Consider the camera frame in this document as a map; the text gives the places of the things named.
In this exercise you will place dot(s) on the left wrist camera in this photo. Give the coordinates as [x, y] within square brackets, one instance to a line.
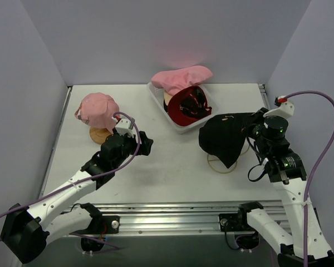
[124, 126]

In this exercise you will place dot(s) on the black bucket hat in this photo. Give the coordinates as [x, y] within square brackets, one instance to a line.
[221, 137]

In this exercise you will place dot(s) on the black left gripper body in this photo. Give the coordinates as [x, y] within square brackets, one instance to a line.
[139, 143]

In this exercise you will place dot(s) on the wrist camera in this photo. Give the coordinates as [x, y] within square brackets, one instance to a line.
[124, 126]
[285, 108]

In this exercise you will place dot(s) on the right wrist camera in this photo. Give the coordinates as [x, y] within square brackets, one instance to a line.
[285, 108]

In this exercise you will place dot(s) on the red baseball cap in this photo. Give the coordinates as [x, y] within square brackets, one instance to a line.
[189, 106]

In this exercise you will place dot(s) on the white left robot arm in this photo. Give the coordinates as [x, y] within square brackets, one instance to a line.
[27, 229]

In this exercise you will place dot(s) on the white plastic basket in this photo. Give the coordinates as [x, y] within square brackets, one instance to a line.
[158, 97]

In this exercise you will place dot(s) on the beige hat in basket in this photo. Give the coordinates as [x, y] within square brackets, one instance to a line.
[167, 98]

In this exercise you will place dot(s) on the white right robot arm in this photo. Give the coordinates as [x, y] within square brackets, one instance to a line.
[305, 244]

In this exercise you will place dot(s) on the pink hat in basket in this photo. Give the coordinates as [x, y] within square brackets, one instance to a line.
[174, 81]

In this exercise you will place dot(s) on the wooden mushroom hat stand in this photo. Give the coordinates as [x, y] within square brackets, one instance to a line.
[99, 135]

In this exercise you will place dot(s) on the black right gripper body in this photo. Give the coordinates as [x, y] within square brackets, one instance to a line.
[256, 128]

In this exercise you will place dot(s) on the pink baseball cap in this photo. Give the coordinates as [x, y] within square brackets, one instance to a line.
[97, 110]

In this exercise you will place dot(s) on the aluminium mounting rail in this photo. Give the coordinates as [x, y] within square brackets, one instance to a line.
[170, 219]

